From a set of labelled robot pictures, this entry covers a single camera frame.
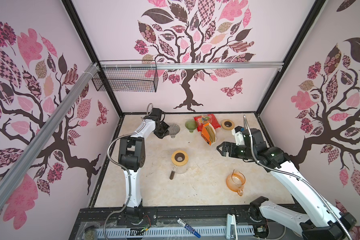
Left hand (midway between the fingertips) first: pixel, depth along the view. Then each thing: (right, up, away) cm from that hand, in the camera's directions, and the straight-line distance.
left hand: (169, 132), depth 99 cm
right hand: (+30, -6, -26) cm, 40 cm away
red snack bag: (+23, +9, +11) cm, 27 cm away
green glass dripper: (+15, +6, +7) cm, 18 cm away
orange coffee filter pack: (+27, -1, 0) cm, 27 cm away
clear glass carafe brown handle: (+7, -22, -11) cm, 26 cm away
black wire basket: (-19, +37, -5) cm, 42 cm away
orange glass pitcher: (+40, -28, -14) cm, 51 cm away
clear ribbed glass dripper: (+2, +2, +4) cm, 5 cm away
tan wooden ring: (+7, -17, -18) cm, 26 cm away
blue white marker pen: (+10, -43, -29) cm, 53 cm away
